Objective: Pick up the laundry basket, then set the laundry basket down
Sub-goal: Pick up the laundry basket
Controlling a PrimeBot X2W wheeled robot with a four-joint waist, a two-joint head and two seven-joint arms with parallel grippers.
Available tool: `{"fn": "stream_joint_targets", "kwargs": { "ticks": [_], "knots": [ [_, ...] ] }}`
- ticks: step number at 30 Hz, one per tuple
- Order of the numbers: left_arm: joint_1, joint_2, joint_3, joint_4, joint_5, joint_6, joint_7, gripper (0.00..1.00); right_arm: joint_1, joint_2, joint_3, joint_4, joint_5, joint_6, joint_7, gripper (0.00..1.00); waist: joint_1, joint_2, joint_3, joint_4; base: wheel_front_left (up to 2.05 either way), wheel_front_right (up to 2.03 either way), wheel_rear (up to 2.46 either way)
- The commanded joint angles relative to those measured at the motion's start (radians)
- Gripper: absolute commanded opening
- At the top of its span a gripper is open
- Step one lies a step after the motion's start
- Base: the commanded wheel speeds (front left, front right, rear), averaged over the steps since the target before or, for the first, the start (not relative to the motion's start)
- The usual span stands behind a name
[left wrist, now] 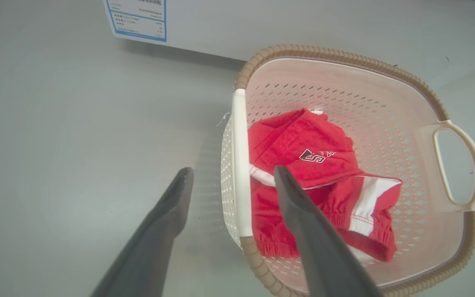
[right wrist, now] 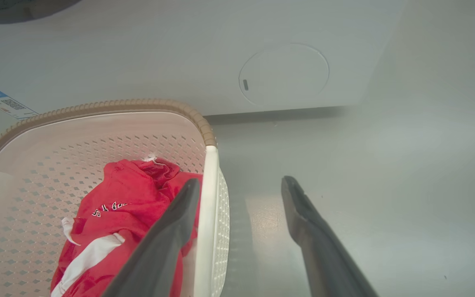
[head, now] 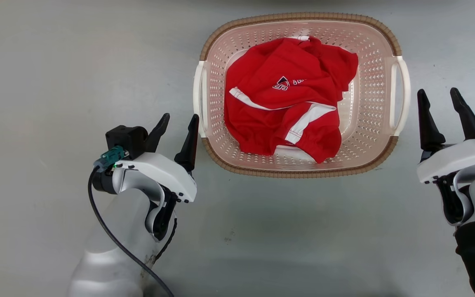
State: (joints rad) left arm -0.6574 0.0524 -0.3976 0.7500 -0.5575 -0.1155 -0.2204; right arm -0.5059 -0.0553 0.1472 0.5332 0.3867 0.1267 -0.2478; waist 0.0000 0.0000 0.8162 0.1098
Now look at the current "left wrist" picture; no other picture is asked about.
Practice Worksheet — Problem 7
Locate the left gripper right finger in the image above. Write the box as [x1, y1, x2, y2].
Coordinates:
[273, 165, 383, 297]

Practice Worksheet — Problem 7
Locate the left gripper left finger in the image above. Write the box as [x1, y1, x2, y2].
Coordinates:
[90, 167, 194, 297]

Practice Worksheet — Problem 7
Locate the white laundry basket brown rim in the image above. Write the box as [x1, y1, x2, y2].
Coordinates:
[220, 44, 475, 297]

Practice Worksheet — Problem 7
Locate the red white sports shirt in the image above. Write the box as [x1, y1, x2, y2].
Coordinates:
[248, 108, 403, 262]

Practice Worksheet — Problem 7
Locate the blue energy label sticker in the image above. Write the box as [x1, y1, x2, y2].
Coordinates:
[103, 0, 167, 42]

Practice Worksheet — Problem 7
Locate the white washing machine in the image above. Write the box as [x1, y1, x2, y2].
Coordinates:
[102, 0, 475, 89]

